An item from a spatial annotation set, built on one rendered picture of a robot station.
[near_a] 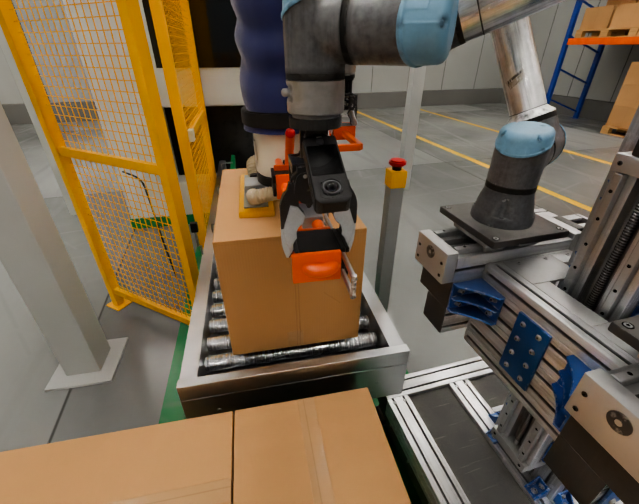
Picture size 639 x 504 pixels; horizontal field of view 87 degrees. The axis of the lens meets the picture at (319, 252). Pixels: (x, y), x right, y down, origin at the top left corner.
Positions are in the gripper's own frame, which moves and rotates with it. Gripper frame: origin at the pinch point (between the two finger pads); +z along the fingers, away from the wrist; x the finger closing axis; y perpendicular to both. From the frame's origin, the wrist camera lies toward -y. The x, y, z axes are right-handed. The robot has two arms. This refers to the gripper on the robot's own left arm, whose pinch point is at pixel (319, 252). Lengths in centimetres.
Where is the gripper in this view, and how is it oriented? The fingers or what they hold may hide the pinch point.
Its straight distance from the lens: 53.6
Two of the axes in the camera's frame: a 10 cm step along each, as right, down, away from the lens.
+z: 0.1, 8.6, 5.1
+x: -9.8, 1.0, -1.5
